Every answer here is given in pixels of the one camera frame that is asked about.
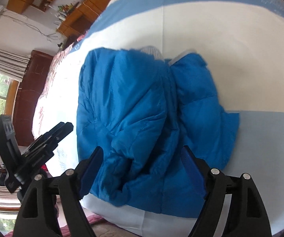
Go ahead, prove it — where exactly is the wooden desk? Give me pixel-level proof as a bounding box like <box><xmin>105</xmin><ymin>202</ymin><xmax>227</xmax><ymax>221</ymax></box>
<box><xmin>57</xmin><ymin>0</ymin><xmax>102</xmax><ymax>38</ymax></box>

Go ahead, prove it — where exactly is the blue quilted puffer jacket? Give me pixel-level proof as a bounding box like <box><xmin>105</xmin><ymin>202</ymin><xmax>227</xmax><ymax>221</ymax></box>
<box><xmin>76</xmin><ymin>48</ymin><xmax>240</xmax><ymax>218</ymax></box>

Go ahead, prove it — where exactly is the blue and white bed blanket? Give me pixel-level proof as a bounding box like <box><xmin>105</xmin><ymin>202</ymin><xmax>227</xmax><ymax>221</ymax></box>
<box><xmin>32</xmin><ymin>0</ymin><xmax>284</xmax><ymax>236</ymax></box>

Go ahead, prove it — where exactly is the dark wooden headboard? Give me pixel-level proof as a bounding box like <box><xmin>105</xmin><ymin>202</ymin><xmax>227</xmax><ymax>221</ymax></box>
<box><xmin>12</xmin><ymin>50</ymin><xmax>53</xmax><ymax>147</ymax></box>

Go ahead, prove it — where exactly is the grey striped curtain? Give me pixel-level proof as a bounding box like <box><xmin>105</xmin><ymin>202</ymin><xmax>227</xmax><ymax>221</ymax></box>
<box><xmin>0</xmin><ymin>49</ymin><xmax>30</xmax><ymax>82</ymax></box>

